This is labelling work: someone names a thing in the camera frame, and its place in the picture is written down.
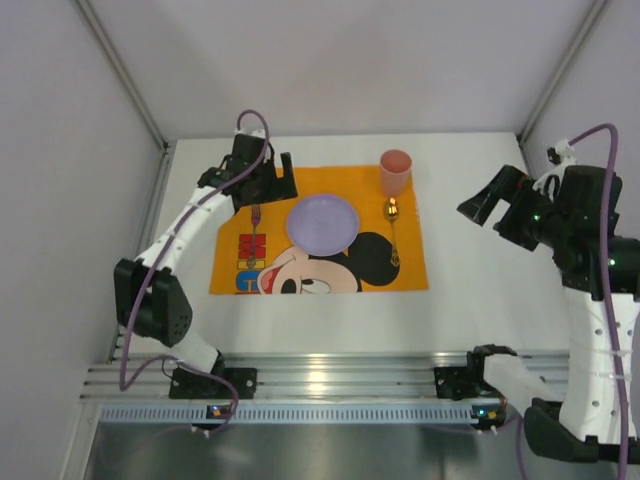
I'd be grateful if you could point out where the lilac plate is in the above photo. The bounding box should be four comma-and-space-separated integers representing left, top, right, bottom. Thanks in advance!
286, 194, 360, 257

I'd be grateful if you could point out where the orange Mickey Mouse placemat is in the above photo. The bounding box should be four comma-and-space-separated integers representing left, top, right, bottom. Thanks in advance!
208, 165, 429, 295

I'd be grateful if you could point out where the gold spoon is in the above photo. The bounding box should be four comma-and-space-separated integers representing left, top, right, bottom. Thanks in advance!
384, 197, 401, 267

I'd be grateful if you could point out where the red cup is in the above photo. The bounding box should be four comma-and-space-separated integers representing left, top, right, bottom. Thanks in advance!
379, 149, 412, 197

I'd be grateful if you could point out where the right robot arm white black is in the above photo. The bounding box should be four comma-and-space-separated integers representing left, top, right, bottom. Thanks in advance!
458, 165, 639, 465

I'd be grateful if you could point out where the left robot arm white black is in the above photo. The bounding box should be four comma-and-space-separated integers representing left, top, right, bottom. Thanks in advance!
114, 133, 298, 390

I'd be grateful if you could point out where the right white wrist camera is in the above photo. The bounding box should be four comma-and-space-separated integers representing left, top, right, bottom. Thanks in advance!
533, 139, 577, 200

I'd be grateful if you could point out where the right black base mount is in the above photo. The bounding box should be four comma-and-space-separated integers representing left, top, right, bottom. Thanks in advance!
433, 366, 504, 401

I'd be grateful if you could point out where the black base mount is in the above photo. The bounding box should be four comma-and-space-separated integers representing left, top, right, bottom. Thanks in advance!
433, 366, 504, 401
169, 367, 258, 400

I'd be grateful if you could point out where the aluminium rail frame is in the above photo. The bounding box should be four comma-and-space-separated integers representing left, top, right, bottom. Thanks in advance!
80, 339, 466, 402

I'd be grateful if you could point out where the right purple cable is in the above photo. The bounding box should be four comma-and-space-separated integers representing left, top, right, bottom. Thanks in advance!
492, 123, 631, 480

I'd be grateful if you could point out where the purple cable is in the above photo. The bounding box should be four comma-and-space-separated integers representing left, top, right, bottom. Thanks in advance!
492, 123, 631, 480
118, 110, 274, 435

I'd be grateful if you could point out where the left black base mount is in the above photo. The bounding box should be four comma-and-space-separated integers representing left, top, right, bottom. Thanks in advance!
169, 367, 258, 400

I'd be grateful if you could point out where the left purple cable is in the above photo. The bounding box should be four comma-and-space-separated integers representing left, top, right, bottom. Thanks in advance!
118, 110, 274, 435

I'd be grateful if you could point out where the perforated cable duct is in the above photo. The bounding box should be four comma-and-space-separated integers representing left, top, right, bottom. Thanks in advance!
100, 403, 489, 425

